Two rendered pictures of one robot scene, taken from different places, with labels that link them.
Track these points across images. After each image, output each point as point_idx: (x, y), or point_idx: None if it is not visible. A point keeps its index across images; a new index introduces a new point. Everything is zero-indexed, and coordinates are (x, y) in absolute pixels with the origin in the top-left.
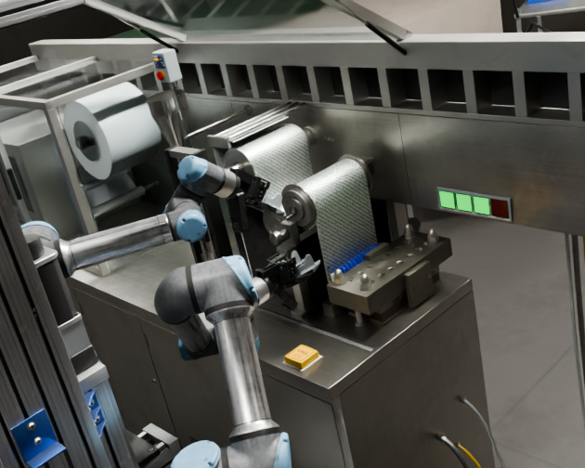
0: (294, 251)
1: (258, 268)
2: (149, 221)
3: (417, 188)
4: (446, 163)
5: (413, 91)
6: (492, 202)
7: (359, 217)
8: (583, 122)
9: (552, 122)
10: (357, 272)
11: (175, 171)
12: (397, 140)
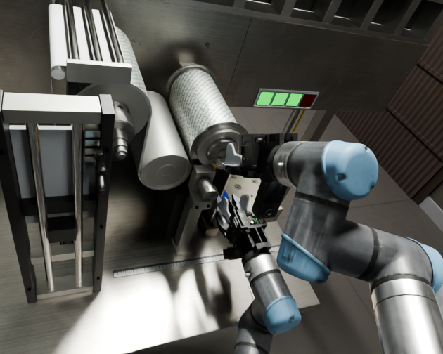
0: (226, 198)
1: (257, 244)
2: (439, 317)
3: (236, 90)
4: (278, 67)
5: None
6: (304, 97)
7: None
8: (400, 36)
9: (382, 34)
10: (235, 187)
11: (8, 149)
12: (237, 46)
